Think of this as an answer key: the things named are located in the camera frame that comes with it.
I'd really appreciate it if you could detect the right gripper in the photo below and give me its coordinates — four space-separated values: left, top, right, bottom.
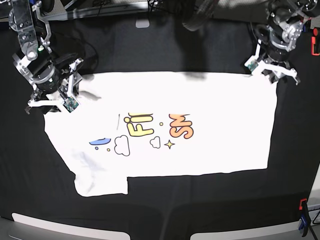
24 57 84 114

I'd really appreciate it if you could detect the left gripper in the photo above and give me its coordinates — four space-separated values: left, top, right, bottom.
254 58 301 85

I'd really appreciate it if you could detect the white printed t-shirt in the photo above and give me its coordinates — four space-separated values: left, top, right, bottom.
44 72 277 197

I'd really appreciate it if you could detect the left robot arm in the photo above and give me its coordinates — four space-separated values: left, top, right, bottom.
244 0 320 85

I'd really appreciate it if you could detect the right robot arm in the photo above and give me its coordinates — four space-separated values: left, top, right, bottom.
7 0 84 114

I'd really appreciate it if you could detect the red black clamp far right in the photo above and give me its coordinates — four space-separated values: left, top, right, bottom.
311 27 320 56

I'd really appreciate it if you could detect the black table cloth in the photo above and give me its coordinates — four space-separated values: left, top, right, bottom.
0 15 320 240

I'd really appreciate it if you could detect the red blue clamp near right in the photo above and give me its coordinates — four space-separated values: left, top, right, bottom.
298 198 311 237

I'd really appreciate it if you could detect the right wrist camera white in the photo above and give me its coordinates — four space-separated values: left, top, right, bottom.
63 96 79 113

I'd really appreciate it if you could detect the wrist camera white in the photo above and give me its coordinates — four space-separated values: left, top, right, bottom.
63 96 79 113
244 55 261 75

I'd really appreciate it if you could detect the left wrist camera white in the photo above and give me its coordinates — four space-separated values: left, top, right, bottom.
244 55 261 75

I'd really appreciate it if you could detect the black red cable bundle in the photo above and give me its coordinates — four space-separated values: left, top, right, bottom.
180 0 222 32

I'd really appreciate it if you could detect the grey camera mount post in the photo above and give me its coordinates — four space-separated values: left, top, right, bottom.
135 15 150 29

